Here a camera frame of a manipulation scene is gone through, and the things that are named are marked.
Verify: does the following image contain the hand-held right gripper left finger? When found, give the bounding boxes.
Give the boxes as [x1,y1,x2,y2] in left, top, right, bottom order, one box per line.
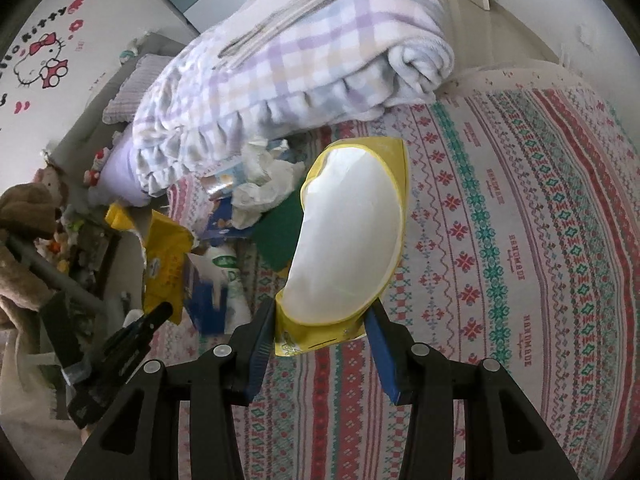
[65,299,278,480]

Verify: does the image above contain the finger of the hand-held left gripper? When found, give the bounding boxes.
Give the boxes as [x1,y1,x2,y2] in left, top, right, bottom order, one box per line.
[131,301,175,342]

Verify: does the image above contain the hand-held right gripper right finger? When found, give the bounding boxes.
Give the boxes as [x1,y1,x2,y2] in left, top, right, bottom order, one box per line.
[365,305,581,480]

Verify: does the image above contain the dark blue carton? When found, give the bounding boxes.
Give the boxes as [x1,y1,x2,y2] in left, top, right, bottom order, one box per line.
[200,195,261,241]

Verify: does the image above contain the yellow and white packaging bag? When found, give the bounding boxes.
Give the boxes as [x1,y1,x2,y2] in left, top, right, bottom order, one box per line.
[274,136,412,358]

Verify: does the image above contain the dark blue carton box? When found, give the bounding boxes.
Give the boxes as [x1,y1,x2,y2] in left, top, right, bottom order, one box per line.
[182,260,231,336]

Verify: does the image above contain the yellow snack packet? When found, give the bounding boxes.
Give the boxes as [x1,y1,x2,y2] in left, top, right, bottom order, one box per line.
[142,210,196,323]

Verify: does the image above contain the blue white packet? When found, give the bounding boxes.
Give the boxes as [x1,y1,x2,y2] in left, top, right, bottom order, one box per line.
[192,242,253,333]

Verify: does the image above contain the small yellow plastic bag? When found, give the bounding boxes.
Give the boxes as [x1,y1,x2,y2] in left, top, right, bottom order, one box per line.
[104,202,138,233]

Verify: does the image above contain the green flat packet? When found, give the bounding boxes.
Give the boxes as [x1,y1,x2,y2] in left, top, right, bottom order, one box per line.
[252,160,307,273]

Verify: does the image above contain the lavender pillow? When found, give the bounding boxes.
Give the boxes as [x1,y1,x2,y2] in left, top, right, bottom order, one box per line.
[100,127,151,208]

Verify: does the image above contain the patterned red green bed sheet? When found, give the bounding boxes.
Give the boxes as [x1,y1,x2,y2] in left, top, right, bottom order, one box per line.
[150,60,640,480]

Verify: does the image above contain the light blue biscuit box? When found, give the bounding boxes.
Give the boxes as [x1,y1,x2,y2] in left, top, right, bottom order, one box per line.
[202,152,251,196]

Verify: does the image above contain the small red white plush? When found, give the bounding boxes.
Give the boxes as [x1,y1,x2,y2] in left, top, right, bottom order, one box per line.
[84,147,112,186]

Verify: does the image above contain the crumpled white plastic wrapper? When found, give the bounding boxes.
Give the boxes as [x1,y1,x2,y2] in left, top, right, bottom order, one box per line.
[231,139,307,228]

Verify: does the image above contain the brown plush toy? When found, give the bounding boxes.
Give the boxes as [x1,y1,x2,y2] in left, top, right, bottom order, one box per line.
[0,182,63,331]

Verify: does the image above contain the grey checked pillow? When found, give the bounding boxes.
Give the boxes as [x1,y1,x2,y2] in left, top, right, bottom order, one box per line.
[102,52,173,126]

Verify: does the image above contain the pastel checked blanket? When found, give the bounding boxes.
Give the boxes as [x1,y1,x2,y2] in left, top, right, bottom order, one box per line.
[131,0,457,198]

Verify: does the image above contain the folded striped grey cloth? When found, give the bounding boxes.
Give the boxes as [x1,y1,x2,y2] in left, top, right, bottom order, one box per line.
[218,0,357,68]

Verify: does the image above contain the grey metal rail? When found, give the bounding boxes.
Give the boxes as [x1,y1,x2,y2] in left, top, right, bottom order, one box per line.
[5,235,108,316]

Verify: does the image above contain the cartoon cat wall sticker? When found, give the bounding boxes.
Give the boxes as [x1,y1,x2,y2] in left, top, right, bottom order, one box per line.
[0,0,88,116]

